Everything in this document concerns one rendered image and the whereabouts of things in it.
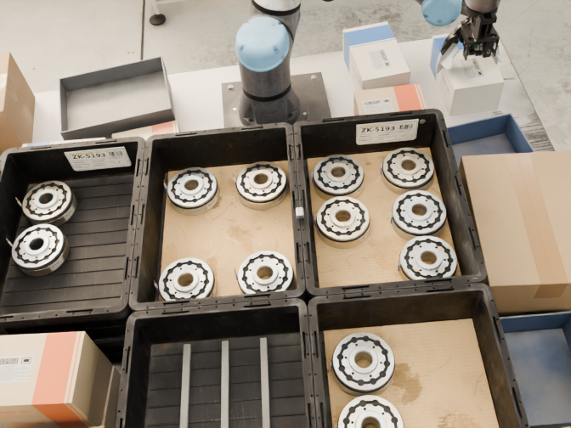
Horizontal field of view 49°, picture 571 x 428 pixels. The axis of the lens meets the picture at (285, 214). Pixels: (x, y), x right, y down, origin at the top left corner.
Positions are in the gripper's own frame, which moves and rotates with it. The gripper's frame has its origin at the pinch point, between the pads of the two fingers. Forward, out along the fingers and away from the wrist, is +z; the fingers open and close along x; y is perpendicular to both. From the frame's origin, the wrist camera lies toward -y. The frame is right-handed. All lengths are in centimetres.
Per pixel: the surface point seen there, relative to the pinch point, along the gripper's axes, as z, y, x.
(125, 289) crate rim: -17, 59, -79
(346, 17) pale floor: 76, -125, -7
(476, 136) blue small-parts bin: 4.5, 19.1, -2.4
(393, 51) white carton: -2.8, -6.3, -16.8
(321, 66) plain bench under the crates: 6.2, -14.8, -34.1
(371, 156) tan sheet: -6.8, 29.9, -30.1
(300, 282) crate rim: -17, 63, -49
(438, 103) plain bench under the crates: 6.2, 5.0, -7.5
